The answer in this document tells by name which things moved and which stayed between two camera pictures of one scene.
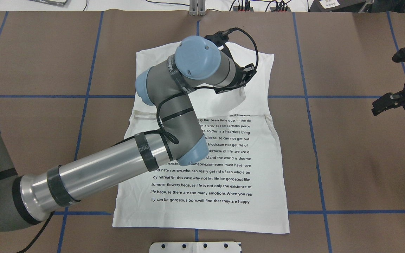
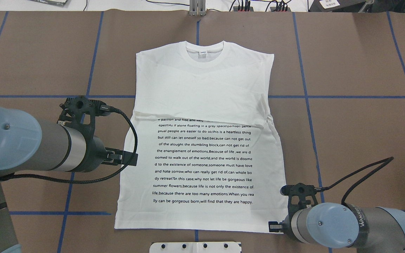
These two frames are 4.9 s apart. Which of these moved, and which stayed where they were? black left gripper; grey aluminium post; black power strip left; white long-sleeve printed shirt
Moved: black left gripper
Stayed: black power strip left; grey aluminium post; white long-sleeve printed shirt
